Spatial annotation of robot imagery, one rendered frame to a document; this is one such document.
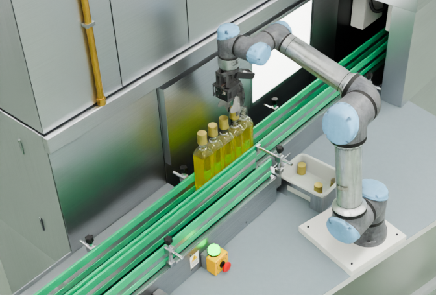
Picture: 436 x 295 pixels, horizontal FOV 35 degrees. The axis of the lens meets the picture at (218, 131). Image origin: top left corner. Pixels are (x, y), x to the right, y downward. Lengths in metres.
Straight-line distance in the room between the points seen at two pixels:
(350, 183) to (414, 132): 0.95
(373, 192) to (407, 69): 0.91
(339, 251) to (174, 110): 0.78
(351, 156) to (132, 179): 0.79
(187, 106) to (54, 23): 0.70
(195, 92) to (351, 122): 0.67
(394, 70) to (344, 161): 1.09
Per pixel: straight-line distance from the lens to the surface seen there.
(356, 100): 2.14
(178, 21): 2.35
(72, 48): 2.06
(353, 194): 2.29
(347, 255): 2.53
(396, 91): 3.27
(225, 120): 2.47
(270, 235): 2.61
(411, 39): 3.11
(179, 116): 2.48
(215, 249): 2.43
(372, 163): 2.96
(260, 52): 2.23
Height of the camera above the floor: 2.64
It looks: 38 degrees down
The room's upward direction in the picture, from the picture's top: 3 degrees counter-clockwise
